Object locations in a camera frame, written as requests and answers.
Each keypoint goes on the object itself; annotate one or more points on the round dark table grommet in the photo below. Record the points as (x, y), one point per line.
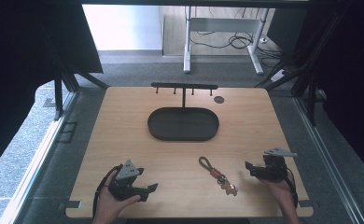
(219, 100)

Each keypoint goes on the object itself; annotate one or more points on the white power strip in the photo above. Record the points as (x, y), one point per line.
(278, 75)

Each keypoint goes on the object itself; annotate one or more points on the person's left hand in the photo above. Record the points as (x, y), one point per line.
(109, 206)

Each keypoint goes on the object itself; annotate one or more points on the black key rack with tray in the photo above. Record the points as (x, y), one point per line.
(183, 124)

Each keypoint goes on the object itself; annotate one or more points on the aluminium rail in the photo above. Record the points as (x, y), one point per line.
(326, 161)
(37, 161)

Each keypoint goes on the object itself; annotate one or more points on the black curtain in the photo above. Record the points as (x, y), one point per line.
(348, 77)
(18, 68)

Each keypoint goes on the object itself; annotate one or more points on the dark floor plate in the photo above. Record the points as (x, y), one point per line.
(67, 132)

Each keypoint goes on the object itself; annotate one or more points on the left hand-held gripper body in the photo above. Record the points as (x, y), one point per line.
(124, 186)

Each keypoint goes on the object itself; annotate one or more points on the person's right hand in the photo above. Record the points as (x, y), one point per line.
(278, 189)

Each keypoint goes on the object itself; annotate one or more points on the white desk frame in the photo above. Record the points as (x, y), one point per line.
(223, 24)

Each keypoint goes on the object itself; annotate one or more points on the black metal stand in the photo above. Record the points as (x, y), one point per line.
(307, 77)
(65, 84)

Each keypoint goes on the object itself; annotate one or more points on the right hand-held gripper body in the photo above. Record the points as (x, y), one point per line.
(275, 169)

